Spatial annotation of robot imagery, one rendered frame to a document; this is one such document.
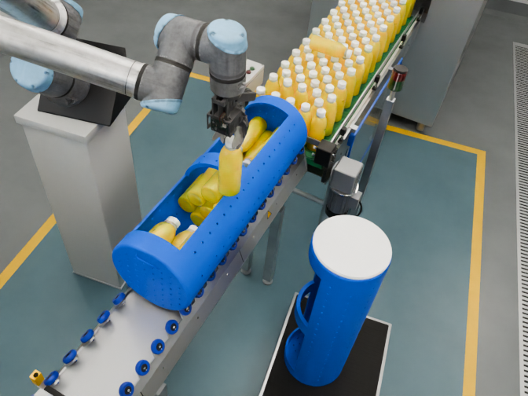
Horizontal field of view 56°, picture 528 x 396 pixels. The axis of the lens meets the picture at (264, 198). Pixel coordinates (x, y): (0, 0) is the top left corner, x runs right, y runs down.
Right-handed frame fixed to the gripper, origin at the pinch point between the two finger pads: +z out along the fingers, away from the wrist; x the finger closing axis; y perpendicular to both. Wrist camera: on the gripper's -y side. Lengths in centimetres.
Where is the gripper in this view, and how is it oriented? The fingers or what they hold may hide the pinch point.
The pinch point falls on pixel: (232, 141)
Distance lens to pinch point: 144.1
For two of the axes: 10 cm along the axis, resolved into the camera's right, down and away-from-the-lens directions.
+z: -0.5, 6.4, 7.6
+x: 8.9, 3.8, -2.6
